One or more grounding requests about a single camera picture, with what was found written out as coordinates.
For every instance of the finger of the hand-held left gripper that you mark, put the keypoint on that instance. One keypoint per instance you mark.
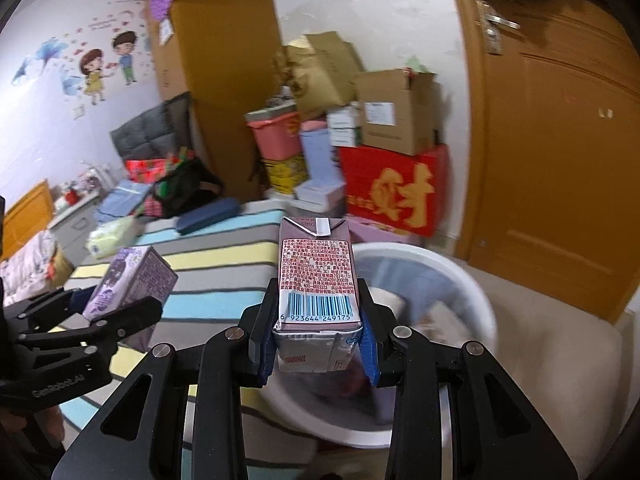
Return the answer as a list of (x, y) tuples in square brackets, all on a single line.
[(125, 320), (45, 310)]

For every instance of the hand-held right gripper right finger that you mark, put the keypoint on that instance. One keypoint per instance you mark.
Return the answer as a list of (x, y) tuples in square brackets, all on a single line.
[(371, 355)]

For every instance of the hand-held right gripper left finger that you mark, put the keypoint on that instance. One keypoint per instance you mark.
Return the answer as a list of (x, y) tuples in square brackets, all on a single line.
[(265, 360)]

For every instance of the purple drink carton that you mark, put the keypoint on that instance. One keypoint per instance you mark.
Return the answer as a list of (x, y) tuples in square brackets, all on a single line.
[(130, 275)]

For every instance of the translucent bin liner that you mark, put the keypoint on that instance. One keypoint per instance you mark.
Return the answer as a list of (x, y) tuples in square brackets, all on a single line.
[(400, 280)]

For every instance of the pink milk carton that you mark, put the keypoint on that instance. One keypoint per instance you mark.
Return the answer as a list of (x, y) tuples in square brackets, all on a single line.
[(315, 270)]

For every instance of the person's left hand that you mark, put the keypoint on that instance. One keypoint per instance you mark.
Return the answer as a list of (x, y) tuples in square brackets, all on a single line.
[(47, 425)]

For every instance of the pink floral blanket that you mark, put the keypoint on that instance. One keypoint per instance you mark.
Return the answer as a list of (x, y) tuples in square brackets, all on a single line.
[(35, 260)]

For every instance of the pale yellow tissue pack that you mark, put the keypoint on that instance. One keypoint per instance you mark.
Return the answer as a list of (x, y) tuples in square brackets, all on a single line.
[(112, 237)]

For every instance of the grey nightstand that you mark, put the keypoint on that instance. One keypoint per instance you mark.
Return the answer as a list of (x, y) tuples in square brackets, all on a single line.
[(77, 225)]

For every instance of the wooden bed headboard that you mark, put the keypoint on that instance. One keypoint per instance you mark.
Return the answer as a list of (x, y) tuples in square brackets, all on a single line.
[(27, 210)]

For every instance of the blue folded cloth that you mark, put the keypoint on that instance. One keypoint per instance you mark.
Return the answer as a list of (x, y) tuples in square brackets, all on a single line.
[(120, 202)]

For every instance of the red small bottle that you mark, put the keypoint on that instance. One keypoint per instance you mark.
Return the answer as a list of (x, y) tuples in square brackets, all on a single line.
[(71, 195)]

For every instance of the dark blue glasses case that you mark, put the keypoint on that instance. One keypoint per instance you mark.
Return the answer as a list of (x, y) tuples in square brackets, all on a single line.
[(210, 215)]

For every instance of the black bag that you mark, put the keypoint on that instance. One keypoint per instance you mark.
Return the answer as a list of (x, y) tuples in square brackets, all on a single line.
[(187, 190)]

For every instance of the red patterned bag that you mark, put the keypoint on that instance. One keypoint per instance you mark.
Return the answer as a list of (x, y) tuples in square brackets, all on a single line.
[(150, 167)]

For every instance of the red gift box gold print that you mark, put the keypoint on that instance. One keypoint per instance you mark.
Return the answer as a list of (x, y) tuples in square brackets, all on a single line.
[(390, 190)]

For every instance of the white square box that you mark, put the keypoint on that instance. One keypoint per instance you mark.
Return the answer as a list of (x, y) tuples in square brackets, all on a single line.
[(320, 195)]

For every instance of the yellow printed box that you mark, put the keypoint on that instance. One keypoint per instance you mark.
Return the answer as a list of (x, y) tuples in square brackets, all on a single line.
[(285, 175)]

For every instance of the grey padded chair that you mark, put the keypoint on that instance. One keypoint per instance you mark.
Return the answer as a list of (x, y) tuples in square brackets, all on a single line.
[(150, 127)]

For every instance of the lavender round box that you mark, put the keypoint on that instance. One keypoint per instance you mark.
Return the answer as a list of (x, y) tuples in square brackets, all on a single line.
[(316, 157)]

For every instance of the white small carton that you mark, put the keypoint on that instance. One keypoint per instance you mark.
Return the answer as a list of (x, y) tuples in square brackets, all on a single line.
[(344, 143), (344, 132), (345, 117)]

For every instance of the pink plastic storage box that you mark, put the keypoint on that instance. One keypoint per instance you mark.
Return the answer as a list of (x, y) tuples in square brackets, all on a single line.
[(275, 140)]

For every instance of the pink round lid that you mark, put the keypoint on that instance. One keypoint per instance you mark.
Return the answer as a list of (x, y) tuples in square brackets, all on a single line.
[(314, 127)]

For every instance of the brown cardboard box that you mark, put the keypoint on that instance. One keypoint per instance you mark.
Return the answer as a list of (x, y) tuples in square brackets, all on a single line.
[(400, 120)]

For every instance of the grey flat tray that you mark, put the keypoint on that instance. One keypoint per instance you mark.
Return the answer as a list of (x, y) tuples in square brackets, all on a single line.
[(270, 110)]

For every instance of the wooden door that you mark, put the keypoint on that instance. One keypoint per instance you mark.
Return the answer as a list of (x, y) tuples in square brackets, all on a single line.
[(550, 160)]

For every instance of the wooden wardrobe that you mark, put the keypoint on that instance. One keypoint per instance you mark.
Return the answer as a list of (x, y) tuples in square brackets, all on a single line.
[(225, 60)]

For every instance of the brown paper bag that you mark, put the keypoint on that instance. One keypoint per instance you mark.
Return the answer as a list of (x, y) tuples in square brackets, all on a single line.
[(320, 75)]

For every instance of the white paper tag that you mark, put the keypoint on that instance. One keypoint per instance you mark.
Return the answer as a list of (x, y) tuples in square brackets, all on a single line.
[(166, 31)]

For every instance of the white wall socket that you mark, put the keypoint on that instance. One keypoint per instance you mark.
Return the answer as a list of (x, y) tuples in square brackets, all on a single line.
[(78, 112)]

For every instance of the cartoon couple wall sticker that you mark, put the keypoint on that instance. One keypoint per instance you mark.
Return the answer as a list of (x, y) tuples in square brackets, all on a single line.
[(95, 70)]

